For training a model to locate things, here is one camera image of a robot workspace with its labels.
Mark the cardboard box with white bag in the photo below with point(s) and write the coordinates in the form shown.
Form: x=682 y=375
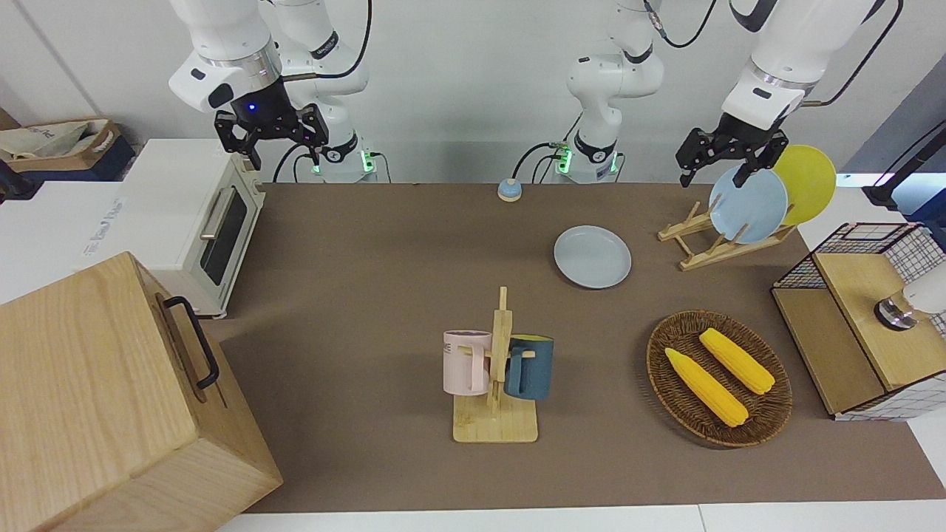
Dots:
x=52 y=144

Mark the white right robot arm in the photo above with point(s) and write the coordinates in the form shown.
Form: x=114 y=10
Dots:
x=222 y=37

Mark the light blue plate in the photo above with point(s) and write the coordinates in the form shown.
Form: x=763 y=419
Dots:
x=750 y=210

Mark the long yellow corn cob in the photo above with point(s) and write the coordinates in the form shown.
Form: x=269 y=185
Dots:
x=706 y=386

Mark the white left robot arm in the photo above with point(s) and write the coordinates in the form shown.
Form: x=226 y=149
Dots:
x=615 y=74

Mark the brown table mat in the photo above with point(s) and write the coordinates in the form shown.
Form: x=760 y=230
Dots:
x=369 y=295

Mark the gray plate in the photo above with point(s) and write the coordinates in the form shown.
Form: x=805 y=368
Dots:
x=593 y=257

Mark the yellow plate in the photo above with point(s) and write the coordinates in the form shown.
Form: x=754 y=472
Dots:
x=809 y=181

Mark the wooden plate rack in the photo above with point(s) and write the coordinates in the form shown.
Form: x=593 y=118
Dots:
x=702 y=255

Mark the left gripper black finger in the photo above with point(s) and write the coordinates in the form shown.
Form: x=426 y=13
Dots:
x=765 y=155
x=695 y=151

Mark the dark blue mug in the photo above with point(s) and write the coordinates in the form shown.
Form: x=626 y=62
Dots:
x=533 y=369

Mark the brown wicker basket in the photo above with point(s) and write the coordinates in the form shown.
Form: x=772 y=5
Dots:
x=680 y=399

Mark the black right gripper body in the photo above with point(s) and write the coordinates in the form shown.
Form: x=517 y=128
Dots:
x=264 y=111

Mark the short yellow corn cob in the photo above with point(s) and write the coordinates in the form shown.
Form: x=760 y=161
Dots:
x=737 y=360

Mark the wooden mug tree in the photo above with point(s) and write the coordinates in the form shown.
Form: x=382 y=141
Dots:
x=499 y=425

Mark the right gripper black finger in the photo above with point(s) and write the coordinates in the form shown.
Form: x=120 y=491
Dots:
x=235 y=137
x=314 y=127

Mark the small blue round button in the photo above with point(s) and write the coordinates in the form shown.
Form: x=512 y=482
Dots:
x=509 y=191

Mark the pink mug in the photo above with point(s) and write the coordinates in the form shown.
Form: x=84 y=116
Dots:
x=462 y=366

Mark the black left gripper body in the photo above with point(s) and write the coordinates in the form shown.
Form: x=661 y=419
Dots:
x=741 y=135

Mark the black camera stand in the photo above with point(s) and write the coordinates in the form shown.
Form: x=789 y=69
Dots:
x=905 y=174

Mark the white toaster oven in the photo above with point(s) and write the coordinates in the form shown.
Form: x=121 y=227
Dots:
x=170 y=199

